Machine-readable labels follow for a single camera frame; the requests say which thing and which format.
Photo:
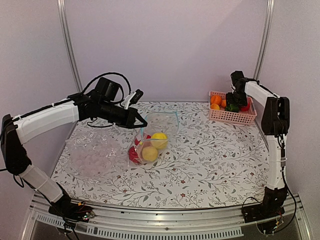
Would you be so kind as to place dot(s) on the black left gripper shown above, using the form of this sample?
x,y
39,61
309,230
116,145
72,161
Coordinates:
x,y
129,121

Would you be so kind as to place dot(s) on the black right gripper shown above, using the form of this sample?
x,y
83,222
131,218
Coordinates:
x,y
230,100

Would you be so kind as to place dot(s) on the clear zip top bag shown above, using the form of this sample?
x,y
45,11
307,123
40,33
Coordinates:
x,y
166,122

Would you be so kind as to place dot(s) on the yellow toy lemon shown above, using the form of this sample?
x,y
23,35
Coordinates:
x,y
159,140
149,153

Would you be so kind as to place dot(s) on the red toy pomegranate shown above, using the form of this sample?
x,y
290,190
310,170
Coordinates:
x,y
133,156

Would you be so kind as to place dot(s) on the red toy bell pepper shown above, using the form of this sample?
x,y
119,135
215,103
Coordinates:
x,y
138,141

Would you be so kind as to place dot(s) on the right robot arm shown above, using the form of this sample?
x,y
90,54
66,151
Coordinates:
x,y
275,123

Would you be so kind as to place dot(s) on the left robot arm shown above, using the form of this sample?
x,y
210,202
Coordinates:
x,y
97,103

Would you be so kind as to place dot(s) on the green toy pepper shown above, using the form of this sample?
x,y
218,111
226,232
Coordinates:
x,y
232,108

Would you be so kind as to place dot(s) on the pink toy peach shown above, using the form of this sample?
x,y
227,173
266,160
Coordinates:
x,y
245,108

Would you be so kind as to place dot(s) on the round orange toy fruit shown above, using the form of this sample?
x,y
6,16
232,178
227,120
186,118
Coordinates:
x,y
216,99

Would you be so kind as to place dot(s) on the pink plastic basket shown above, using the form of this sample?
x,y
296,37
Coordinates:
x,y
242,117

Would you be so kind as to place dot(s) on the floral tablecloth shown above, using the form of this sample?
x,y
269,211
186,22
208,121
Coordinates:
x,y
207,164

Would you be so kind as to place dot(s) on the crumpled clear plastic bags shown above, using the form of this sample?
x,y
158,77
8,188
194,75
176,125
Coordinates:
x,y
95,156

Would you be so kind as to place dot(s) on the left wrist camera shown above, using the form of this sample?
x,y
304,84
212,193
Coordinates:
x,y
132,98

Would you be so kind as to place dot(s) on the right aluminium wall post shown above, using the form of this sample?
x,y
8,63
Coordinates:
x,y
265,37

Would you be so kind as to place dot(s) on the aluminium wall post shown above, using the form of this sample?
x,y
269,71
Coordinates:
x,y
265,37
61,6

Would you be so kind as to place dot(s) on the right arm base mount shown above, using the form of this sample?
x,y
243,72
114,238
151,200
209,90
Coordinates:
x,y
257,212

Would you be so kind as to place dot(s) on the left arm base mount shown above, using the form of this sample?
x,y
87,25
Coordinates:
x,y
75,212

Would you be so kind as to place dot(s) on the aluminium table front rail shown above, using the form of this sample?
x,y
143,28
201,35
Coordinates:
x,y
116,222

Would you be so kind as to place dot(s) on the left aluminium wall post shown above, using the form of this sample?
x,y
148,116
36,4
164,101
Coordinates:
x,y
61,6

